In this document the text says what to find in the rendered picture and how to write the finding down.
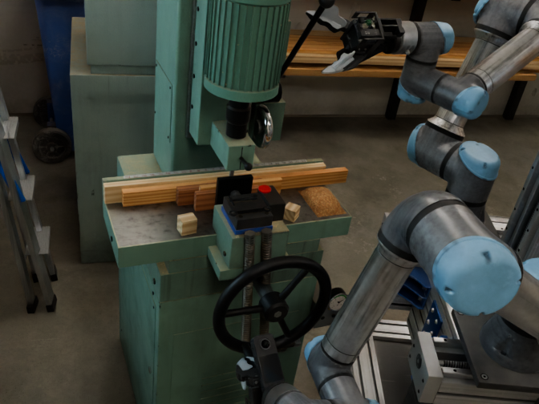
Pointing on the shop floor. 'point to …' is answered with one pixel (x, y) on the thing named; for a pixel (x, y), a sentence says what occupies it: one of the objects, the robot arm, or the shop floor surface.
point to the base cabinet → (193, 341)
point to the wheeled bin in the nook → (50, 152)
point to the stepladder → (35, 248)
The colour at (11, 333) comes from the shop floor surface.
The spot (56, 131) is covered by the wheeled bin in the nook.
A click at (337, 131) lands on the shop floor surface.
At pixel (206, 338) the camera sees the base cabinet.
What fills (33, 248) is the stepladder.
